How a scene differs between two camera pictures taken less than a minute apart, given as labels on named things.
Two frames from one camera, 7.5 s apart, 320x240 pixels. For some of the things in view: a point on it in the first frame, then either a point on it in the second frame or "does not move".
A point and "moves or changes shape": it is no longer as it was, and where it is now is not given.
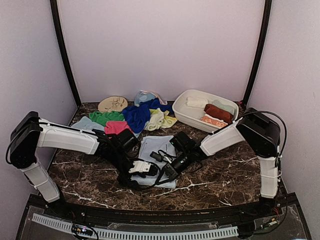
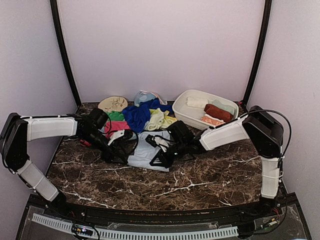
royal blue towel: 137,116 does not move
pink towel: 116,127 does not move
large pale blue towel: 151,144 moves or changes shape
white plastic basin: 204,111 does not move
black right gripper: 171,171 to 164,162
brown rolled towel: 219,113 does not move
